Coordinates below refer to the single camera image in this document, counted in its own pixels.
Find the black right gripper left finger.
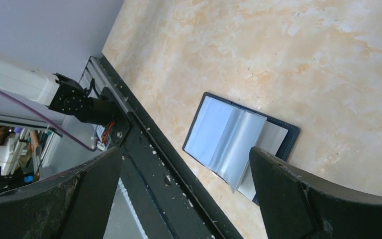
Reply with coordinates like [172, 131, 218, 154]
[0, 147, 122, 239]

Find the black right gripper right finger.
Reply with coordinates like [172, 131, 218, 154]
[249, 147, 382, 239]

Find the blue leather card holder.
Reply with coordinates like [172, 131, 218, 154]
[182, 92, 300, 205]

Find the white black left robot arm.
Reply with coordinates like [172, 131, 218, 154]
[0, 54, 120, 125]

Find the aluminium frame rail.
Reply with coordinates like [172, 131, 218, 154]
[0, 54, 131, 239]

